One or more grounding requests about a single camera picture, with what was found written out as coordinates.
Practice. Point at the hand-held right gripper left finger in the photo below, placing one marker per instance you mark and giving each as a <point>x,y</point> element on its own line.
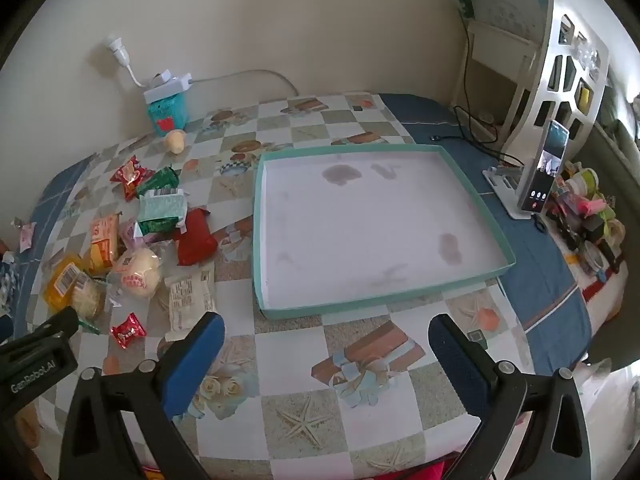
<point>200,360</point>

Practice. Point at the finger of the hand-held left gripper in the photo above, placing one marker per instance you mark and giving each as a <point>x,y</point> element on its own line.
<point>52,324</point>

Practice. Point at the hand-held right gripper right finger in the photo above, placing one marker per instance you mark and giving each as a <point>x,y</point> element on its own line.
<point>455,360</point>

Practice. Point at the rice cracker packet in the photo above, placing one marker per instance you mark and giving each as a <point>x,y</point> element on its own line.
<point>90,300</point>

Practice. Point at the yellow clear cake packet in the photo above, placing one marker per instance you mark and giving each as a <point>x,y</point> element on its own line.
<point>62,280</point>

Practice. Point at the white snack packet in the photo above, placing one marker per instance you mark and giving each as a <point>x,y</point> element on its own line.
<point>186,300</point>

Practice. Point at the small red candy packet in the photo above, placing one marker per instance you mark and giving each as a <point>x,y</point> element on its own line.
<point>127,331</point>

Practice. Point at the orange snack packet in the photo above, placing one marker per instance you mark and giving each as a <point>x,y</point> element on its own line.
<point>102,242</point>

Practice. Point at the round steamed cake packet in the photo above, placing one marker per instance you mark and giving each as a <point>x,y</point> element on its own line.
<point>135,272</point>

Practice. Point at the dark red snack packet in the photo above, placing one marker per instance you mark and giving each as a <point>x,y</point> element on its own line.
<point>196,242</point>

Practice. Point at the light green snack packet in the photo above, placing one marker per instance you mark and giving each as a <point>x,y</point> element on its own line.
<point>162,212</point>

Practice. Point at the teal shallow cardboard tray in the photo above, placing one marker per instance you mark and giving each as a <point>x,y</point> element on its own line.
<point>370,220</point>

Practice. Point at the dark green snack packet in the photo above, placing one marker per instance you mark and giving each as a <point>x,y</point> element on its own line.
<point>162,179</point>

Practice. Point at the small cream bun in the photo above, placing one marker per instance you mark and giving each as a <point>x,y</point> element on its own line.
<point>175,142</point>

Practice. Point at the small pink wrapper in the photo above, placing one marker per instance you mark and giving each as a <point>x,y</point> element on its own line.
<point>26,236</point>

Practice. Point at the red cloth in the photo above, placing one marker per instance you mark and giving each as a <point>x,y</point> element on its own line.
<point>420,471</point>

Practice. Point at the checkered printed tablecloth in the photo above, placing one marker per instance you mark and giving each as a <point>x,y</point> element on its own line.
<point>300,425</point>

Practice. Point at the blue cloth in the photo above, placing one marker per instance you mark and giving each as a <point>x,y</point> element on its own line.
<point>540,270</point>

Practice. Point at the pile of craft supplies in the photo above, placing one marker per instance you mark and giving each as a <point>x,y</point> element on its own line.
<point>585,230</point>

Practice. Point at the smartphone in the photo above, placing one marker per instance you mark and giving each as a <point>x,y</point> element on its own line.
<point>542,170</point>

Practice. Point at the green tape roll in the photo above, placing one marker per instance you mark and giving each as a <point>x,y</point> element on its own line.
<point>587,177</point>

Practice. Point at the teal cardboard box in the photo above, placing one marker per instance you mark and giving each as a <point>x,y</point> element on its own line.
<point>170,112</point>

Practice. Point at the white cutout rack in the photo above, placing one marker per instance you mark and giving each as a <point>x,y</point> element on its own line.
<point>545,60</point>

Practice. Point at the white side table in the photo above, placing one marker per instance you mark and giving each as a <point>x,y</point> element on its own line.
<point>500,40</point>

